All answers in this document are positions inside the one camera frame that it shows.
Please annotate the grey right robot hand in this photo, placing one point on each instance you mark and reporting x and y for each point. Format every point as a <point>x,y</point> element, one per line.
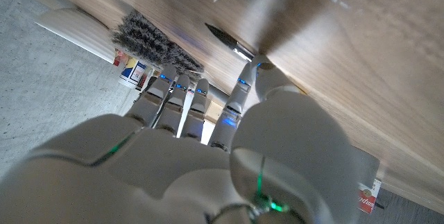
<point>173,175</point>

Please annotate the black pen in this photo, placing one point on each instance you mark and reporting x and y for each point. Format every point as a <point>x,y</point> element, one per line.
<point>225,38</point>

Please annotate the grey bristle brush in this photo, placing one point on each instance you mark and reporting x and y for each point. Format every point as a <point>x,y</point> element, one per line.
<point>152,43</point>

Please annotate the cardboard box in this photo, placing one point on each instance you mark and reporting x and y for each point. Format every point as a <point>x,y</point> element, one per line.
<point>213,111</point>

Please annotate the white blue box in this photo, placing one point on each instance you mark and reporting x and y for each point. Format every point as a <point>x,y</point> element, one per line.
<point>133,73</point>

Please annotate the red white soup can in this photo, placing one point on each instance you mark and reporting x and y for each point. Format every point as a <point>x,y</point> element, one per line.
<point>367,198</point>

